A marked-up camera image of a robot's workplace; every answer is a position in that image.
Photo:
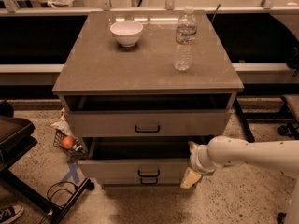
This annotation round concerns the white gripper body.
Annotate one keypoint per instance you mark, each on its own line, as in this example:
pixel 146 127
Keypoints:
pixel 195 160

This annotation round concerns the grey drawer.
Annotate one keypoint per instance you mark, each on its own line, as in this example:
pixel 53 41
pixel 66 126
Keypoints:
pixel 149 182
pixel 153 115
pixel 133 157

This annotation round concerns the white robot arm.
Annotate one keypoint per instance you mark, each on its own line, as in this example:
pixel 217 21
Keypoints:
pixel 222 151

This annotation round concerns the grey drawer cabinet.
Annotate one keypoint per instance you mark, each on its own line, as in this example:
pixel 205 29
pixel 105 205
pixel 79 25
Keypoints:
pixel 98 65

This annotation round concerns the black office chair right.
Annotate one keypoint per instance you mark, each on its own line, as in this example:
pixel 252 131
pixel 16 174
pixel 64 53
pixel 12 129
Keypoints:
pixel 291 104

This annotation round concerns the black office chair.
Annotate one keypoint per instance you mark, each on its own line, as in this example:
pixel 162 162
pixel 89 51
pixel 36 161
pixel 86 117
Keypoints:
pixel 291 104
pixel 15 141

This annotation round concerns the clear plastic water bottle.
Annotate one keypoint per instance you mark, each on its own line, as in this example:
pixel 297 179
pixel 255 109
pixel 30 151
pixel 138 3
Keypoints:
pixel 185 37

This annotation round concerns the blue tape cross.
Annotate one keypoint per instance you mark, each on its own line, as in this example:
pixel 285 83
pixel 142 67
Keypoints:
pixel 72 173

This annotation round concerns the red apple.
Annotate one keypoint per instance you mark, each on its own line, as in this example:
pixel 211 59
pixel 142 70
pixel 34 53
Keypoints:
pixel 68 142

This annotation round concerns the white ceramic bowl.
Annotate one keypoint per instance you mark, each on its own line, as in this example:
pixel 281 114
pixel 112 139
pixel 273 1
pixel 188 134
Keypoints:
pixel 126 33

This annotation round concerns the snack bag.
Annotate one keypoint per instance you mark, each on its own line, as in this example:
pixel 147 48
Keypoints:
pixel 62 125

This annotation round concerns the black office chair left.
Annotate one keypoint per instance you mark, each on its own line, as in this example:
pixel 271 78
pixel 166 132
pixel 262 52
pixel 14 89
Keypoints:
pixel 15 141

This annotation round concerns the black white sneaker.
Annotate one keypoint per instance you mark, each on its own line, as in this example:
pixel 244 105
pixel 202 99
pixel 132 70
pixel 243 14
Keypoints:
pixel 9 214

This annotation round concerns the black metal frame leg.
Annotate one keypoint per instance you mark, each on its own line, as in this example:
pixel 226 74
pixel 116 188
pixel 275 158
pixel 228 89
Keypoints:
pixel 247 131

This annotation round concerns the black wire basket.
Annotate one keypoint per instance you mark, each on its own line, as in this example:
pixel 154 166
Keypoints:
pixel 77 149

